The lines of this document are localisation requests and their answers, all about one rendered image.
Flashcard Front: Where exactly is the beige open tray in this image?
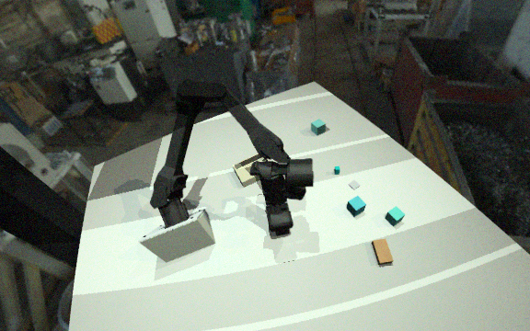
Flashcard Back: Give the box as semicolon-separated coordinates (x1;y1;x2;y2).
232;154;270;188

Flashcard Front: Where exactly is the tan rectangular block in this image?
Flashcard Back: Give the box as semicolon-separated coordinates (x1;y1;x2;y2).
372;239;394;265

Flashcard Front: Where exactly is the teal cube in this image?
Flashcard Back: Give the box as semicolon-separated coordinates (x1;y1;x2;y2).
385;207;406;227
346;196;366;217
311;119;326;135

